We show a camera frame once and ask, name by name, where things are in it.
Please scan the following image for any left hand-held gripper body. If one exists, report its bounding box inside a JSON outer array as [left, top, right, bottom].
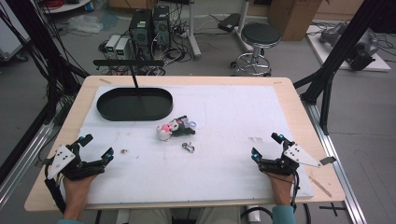
[[46, 143, 106, 182]]

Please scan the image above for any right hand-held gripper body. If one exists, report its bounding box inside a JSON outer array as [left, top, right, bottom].
[[258, 143, 323, 177]]

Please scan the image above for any black oval tray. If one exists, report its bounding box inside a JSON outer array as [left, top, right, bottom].
[[95, 87, 175, 122]]

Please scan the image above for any small metal clasp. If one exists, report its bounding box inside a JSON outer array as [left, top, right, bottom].
[[181, 141, 196, 154]]

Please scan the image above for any person's left hand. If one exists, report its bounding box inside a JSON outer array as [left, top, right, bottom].
[[63, 174, 98, 208]]

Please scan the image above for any person's right hand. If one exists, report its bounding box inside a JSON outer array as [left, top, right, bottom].
[[266, 173, 295, 206]]

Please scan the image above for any white foam mat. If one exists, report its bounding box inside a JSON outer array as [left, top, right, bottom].
[[60, 84, 315, 205]]

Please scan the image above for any thin wooden stick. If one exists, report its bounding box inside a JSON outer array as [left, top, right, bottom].
[[307, 175, 333, 199]]

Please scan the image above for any small black tag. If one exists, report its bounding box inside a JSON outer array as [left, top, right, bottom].
[[318, 156, 338, 166]]

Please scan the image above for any wooden table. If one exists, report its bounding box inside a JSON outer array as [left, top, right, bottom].
[[23, 75, 347, 213]]

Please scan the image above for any white cylinder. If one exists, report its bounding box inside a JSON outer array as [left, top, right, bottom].
[[247, 204, 262, 224]]

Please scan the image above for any white floor board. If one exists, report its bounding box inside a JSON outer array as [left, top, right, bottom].
[[305, 23, 392, 73]]

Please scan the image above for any white power supply box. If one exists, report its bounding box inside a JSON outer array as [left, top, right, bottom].
[[115, 37, 131, 61], [105, 34, 121, 59]]

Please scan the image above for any black round stool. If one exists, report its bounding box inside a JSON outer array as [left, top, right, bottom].
[[230, 21, 282, 77]]

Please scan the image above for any clear plastic bag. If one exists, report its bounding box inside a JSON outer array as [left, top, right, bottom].
[[67, 14, 105, 35]]

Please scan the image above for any cardboard box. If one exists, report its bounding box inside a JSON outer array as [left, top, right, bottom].
[[268, 0, 324, 42]]

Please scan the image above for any black computer tower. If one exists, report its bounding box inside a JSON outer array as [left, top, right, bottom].
[[128, 8, 154, 61], [151, 5, 172, 49]]

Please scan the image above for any flat black box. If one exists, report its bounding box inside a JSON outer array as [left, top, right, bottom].
[[217, 12, 242, 34]]

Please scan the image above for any white desk leg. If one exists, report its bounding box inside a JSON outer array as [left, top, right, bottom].
[[186, 0, 203, 61]]

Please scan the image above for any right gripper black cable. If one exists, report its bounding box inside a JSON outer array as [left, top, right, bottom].
[[290, 171, 302, 213]]

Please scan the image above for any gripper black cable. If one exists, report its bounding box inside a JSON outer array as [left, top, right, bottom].
[[44, 158, 68, 216], [290, 171, 302, 213]]

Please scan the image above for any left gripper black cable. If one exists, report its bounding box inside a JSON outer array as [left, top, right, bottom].
[[44, 158, 68, 216]]

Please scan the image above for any aluminium rail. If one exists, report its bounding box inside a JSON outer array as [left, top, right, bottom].
[[301, 101, 369, 224], [0, 122, 55, 210]]

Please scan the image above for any black metal frame strut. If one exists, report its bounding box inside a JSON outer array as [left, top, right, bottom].
[[0, 0, 92, 185], [292, 0, 396, 136]]

